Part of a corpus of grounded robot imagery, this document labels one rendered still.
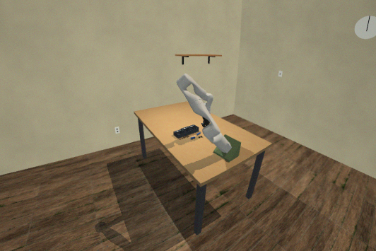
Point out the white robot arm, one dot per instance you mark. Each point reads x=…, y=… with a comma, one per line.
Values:
x=211, y=131

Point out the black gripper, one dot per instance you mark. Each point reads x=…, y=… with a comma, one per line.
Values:
x=205, y=122

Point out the dark grey three-compartment bin rack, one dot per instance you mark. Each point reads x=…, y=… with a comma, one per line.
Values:
x=186, y=131

